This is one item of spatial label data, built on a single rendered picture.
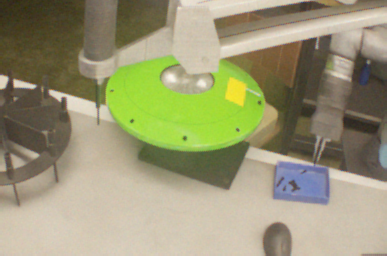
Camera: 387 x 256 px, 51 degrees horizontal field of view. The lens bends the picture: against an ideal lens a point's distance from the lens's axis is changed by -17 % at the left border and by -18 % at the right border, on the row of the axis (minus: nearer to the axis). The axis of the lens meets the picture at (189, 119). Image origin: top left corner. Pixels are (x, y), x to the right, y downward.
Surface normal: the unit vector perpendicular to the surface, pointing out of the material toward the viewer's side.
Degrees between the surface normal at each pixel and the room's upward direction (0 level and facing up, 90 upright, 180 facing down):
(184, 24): 90
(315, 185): 0
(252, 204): 0
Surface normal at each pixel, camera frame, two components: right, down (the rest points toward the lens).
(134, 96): -0.21, -0.64
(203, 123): 0.18, -0.49
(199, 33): 0.17, 0.62
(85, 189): 0.10, -0.78
